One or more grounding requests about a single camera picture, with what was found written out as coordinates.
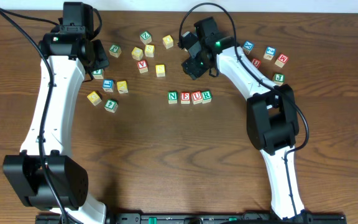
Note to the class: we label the green Z block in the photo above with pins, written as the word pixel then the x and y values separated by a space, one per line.
pixel 145 37

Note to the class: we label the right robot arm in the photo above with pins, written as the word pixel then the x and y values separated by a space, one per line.
pixel 272 122

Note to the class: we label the yellow C block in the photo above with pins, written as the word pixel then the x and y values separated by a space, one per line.
pixel 137 53

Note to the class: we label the green J block left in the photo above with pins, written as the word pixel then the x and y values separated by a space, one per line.
pixel 115 50

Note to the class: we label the yellow G block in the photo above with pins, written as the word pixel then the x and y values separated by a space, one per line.
pixel 94 97

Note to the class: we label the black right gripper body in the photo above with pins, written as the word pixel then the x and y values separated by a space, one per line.
pixel 192 65

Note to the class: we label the red E block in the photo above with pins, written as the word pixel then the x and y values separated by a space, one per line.
pixel 185 97

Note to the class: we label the yellow K block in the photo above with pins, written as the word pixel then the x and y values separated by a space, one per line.
pixel 122 87

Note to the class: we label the yellow s block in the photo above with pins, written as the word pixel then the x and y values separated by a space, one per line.
pixel 149 50
pixel 160 70

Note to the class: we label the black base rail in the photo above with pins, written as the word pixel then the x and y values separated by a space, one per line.
pixel 251 217

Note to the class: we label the red A block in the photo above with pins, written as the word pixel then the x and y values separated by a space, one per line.
pixel 142 66

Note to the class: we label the green N block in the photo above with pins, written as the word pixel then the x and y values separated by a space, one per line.
pixel 172 97

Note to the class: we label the green j block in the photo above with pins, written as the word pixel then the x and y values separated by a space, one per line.
pixel 115 50
pixel 278 79

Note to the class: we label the green 4 block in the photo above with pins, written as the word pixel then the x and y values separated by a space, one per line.
pixel 111 106

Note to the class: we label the blue X block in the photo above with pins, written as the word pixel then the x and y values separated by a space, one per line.
pixel 247 47

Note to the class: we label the red u block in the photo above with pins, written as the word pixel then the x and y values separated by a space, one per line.
pixel 256 63
pixel 196 97

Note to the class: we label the green R block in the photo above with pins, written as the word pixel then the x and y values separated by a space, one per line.
pixel 206 96

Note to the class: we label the yellow O block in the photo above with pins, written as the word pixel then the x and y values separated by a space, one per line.
pixel 168 41

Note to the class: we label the red M block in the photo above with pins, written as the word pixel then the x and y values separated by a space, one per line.
pixel 281 60

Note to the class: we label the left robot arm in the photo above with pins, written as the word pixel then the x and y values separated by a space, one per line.
pixel 43 174

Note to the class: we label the green V block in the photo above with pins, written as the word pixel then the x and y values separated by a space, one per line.
pixel 98 74

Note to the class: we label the blue 2 block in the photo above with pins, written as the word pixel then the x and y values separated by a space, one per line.
pixel 269 53

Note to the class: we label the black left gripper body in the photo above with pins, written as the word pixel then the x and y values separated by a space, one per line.
pixel 101 56

